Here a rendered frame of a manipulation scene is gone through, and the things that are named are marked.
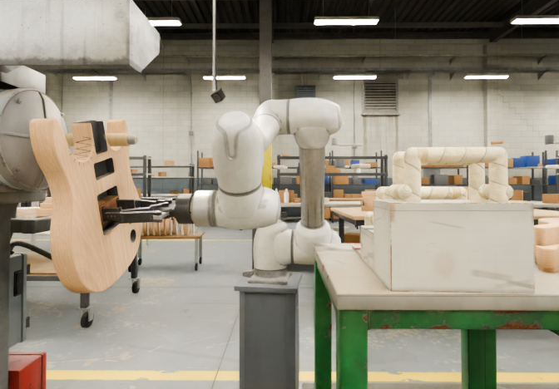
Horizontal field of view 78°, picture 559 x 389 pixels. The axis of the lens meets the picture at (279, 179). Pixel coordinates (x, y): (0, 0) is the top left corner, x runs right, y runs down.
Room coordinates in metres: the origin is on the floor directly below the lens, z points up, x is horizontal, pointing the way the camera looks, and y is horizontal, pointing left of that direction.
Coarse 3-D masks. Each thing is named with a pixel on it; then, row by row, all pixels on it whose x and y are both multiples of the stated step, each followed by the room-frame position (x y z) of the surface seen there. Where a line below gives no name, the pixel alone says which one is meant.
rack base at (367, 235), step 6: (366, 234) 0.90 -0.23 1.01; (372, 234) 0.83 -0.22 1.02; (366, 240) 0.90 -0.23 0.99; (372, 240) 0.83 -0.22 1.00; (366, 246) 0.90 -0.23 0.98; (372, 246) 0.83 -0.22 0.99; (366, 252) 0.90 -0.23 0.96; (372, 252) 0.83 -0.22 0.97; (366, 258) 0.90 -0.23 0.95; (372, 258) 0.83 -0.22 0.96; (372, 264) 0.83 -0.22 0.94
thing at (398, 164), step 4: (396, 160) 0.76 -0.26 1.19; (400, 160) 0.76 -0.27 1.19; (396, 164) 0.77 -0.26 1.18; (400, 164) 0.76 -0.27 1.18; (396, 168) 0.77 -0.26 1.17; (400, 168) 0.76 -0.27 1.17; (396, 172) 0.77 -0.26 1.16; (400, 172) 0.76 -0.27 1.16; (396, 176) 0.77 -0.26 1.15; (400, 176) 0.76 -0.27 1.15; (396, 180) 0.77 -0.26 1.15; (400, 180) 0.76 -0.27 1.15; (396, 184) 0.77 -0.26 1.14; (400, 184) 0.76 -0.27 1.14
